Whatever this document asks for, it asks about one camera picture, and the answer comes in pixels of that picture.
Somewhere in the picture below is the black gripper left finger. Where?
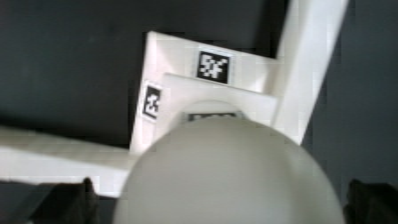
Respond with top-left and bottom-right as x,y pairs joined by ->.
0,178 -> 99,224

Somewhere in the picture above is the white right fence wall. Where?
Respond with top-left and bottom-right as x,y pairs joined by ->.
271,0 -> 348,143

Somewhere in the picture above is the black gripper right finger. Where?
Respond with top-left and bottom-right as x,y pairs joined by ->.
342,179 -> 398,224

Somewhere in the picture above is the white front fence wall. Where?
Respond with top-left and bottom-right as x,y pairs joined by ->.
0,126 -> 136,197

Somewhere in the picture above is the white fence wall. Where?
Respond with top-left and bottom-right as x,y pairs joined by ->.
271,0 -> 348,143
0,126 -> 136,197

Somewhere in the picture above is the white lamp base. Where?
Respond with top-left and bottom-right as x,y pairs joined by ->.
129,32 -> 277,154

